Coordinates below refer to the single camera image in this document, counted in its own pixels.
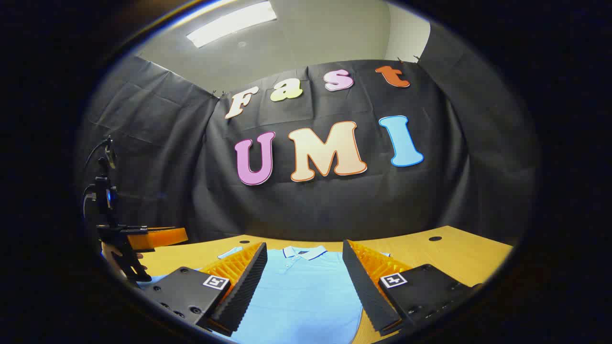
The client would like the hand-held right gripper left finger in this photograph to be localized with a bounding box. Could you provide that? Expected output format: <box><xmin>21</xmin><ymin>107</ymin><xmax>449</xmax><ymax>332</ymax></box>
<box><xmin>142</xmin><ymin>242</ymin><xmax>268</xmax><ymax>337</ymax></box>

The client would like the black backdrop cloth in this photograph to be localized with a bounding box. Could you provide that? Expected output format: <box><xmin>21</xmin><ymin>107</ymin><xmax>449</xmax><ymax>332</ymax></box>
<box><xmin>76</xmin><ymin>21</ymin><xmax>541</xmax><ymax>245</ymax></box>

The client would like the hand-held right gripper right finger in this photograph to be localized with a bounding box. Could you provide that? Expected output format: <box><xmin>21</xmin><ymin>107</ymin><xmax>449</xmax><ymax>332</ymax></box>
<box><xmin>342</xmin><ymin>239</ymin><xmax>482</xmax><ymax>335</ymax></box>

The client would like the light blue T-shirt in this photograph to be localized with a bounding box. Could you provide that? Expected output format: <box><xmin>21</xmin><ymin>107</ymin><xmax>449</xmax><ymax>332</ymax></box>
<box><xmin>139</xmin><ymin>245</ymin><xmax>393</xmax><ymax>344</ymax></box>

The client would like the ceiling light panel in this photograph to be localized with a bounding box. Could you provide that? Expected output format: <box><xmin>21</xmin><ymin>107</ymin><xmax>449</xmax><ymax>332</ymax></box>
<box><xmin>186</xmin><ymin>1</ymin><xmax>277</xmax><ymax>48</ymax></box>

